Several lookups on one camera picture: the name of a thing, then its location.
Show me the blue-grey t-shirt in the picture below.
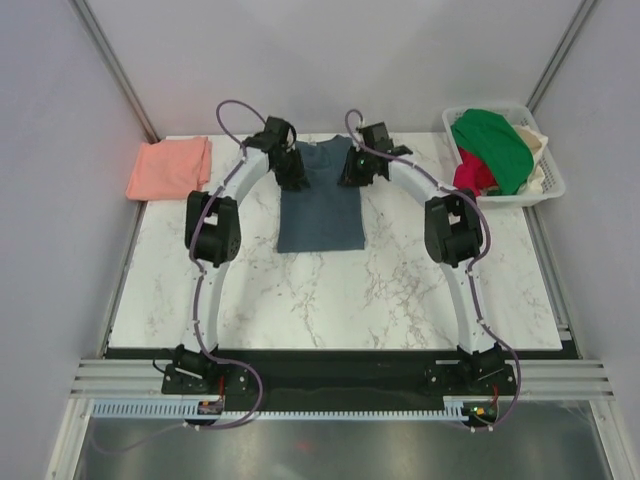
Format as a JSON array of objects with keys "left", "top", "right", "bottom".
[{"left": 276, "top": 135, "right": 365, "bottom": 254}]

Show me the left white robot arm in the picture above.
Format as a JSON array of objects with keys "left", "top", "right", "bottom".
[{"left": 162, "top": 116, "right": 309, "bottom": 395}]

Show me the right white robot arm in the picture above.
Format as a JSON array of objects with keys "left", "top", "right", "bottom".
[{"left": 339, "top": 122, "right": 509, "bottom": 394}]

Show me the magenta red t-shirt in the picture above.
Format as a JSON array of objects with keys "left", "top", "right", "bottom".
[{"left": 453, "top": 147, "right": 498, "bottom": 205}]

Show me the folded salmon pink t-shirt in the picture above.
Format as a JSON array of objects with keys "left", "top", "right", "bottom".
[{"left": 125, "top": 136, "right": 212, "bottom": 201}]

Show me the green t-shirt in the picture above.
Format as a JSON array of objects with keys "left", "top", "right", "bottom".
[{"left": 451, "top": 108, "right": 534, "bottom": 195}]

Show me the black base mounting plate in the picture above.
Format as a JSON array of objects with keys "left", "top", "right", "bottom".
[{"left": 161, "top": 346, "right": 517, "bottom": 413}]

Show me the left aluminium frame post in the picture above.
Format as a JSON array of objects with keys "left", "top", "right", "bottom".
[{"left": 69, "top": 0, "right": 160, "bottom": 143}]

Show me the aluminium frame post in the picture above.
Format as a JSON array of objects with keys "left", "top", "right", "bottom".
[
  {"left": 526, "top": 0, "right": 600, "bottom": 113},
  {"left": 69, "top": 0, "right": 160, "bottom": 143}
]

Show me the right aluminium frame post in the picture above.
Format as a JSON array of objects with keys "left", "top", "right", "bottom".
[{"left": 526, "top": 0, "right": 600, "bottom": 113}]

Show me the aluminium front rail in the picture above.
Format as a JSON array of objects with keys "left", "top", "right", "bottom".
[{"left": 71, "top": 359, "right": 614, "bottom": 401}]

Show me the white slotted cable duct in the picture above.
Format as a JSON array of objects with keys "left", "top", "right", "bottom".
[{"left": 91, "top": 399, "right": 491, "bottom": 425}]

